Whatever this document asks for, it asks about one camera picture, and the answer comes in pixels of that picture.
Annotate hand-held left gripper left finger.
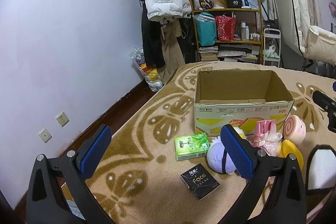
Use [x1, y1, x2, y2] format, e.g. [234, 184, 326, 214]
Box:
[26, 124, 113, 224]

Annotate black tissue pack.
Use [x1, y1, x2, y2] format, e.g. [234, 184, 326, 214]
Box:
[180, 163, 220, 201]

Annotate beige hanging trousers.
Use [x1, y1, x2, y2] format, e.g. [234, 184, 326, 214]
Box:
[159, 18, 185, 84]

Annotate row of cosmetic bottles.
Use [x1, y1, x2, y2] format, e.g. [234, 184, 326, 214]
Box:
[240, 21, 261, 41]

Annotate yellow wooden shelf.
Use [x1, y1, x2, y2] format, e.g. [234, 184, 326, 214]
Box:
[191, 0, 263, 63]

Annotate pale green bag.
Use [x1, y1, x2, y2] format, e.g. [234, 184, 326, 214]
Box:
[264, 46, 280, 60]

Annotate white and black plush toy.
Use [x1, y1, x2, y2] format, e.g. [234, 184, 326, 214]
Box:
[232, 126, 246, 139]

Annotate black hanging garment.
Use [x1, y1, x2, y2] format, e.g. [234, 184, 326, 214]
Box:
[138, 0, 166, 67]

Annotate pink swirl roll plush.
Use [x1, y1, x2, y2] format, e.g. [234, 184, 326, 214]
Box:
[283, 115, 307, 143]

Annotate teal bag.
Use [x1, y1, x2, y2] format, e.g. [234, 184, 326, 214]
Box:
[193, 12, 218, 46]

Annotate white wall socket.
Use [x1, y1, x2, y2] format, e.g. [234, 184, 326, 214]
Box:
[38, 129, 52, 144]
[55, 112, 70, 127]

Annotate yellow plush toy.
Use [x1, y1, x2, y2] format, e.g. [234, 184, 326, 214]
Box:
[277, 139, 304, 169]

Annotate red patterned bag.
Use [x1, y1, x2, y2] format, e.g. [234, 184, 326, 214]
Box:
[215, 15, 236, 41]

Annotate white metal cart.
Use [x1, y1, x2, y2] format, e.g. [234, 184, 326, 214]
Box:
[262, 28, 282, 67]

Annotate pink package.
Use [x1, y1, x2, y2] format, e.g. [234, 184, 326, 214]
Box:
[252, 119, 284, 157]

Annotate green tissue pack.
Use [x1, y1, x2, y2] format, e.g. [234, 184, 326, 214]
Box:
[174, 133, 210, 161]

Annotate pale spiky-haired plush doll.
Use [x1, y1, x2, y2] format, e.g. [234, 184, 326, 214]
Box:
[206, 139, 240, 174]

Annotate cardboard box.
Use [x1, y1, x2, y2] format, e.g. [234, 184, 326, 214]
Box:
[194, 70, 295, 136]

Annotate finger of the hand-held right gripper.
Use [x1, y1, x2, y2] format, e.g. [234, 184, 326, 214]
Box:
[312, 90, 336, 132]

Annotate black and white plush slipper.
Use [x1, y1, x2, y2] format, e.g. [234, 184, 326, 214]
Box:
[306, 144, 336, 194]

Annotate stack of books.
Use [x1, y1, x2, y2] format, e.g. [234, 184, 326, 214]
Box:
[199, 46, 219, 62]

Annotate beige patterned blanket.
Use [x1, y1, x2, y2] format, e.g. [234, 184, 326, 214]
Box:
[59, 61, 336, 224]

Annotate stack of papers and magazines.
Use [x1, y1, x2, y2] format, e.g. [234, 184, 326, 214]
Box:
[218, 43, 260, 64]

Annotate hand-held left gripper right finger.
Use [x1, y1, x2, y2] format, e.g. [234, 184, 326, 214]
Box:
[220, 124, 307, 224]

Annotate clear plastic bag of goods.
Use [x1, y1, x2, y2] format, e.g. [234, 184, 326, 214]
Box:
[129, 47, 164, 92]

